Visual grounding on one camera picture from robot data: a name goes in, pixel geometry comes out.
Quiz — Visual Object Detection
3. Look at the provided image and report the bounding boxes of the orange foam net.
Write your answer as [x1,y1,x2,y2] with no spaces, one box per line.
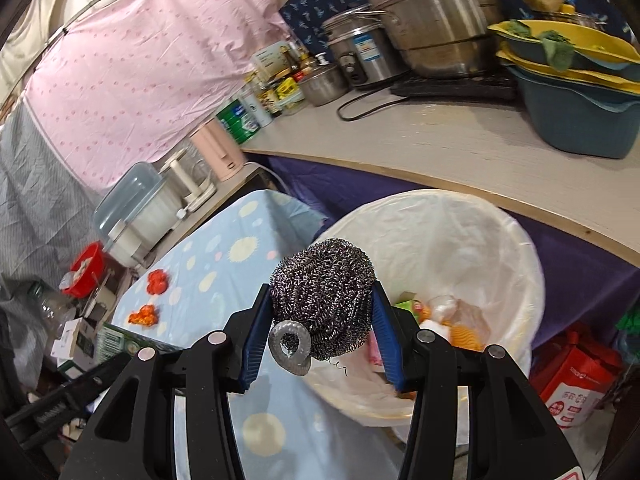
[448,324,485,352]

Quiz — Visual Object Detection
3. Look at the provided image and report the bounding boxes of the steel wool scrubber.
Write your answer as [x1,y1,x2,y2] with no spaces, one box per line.
[268,238,376,376]

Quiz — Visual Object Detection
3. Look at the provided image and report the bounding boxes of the dark green milk carton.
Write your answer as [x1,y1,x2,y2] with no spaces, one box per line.
[94,323,179,364]

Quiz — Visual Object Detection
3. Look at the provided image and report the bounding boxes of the white paper towel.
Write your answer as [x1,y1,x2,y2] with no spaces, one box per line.
[419,296,490,347]

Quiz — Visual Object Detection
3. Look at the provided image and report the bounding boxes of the green NB carton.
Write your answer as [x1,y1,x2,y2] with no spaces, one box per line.
[395,292,422,322]

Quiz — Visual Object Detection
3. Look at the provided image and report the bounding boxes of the white lined trash bin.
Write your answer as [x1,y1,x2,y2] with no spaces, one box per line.
[303,190,544,427]

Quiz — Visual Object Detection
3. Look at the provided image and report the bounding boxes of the white green cardboard box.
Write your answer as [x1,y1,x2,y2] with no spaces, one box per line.
[51,318,96,373]

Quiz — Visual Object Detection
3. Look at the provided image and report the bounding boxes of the red white package bag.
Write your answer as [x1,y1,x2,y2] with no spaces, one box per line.
[529,323,624,429]

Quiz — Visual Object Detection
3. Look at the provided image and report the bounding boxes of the red plastic basin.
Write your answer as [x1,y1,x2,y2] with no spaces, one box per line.
[58,242,105,299]

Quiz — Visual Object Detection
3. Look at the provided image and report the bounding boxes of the blue spotted tablecloth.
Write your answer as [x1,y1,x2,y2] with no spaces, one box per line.
[107,190,402,479]

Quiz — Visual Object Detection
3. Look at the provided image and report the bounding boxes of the white blender cup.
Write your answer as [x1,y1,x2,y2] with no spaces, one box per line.
[107,220,150,269]

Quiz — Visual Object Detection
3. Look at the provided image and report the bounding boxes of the white dish rack with lid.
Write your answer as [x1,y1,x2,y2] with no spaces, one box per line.
[93,162,182,258]

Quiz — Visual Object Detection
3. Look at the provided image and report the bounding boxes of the white electric kettle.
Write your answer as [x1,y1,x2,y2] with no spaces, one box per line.
[160,148,217,218]

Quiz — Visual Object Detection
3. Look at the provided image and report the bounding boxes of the pink electric kettle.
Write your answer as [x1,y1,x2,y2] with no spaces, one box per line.
[191,119,246,181]

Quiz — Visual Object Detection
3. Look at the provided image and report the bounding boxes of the teal plastic basin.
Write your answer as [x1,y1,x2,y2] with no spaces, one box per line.
[506,65,639,159]

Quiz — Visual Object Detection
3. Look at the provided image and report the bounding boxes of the green tin can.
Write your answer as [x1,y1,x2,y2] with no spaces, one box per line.
[216,99,260,145]

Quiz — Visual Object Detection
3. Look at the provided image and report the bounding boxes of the pink curtain cloth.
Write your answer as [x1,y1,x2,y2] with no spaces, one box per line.
[25,0,288,191]

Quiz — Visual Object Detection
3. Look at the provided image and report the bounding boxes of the black induction cooker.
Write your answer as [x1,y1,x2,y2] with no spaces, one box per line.
[390,76,518,103]

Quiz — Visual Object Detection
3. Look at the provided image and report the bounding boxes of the white bottle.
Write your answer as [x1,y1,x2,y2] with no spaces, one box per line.
[243,88,272,128]

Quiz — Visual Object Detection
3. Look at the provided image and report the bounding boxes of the yellow colander basin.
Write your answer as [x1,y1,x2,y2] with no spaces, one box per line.
[488,20,639,94]

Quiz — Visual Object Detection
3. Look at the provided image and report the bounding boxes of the small steel pot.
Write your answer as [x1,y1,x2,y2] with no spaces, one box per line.
[298,63,349,107]

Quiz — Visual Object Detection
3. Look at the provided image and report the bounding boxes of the steel rice cooker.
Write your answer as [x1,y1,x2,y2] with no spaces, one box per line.
[322,4,408,89]

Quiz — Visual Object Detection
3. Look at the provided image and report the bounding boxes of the large steel steamer pot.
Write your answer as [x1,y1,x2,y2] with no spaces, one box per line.
[369,0,503,78]

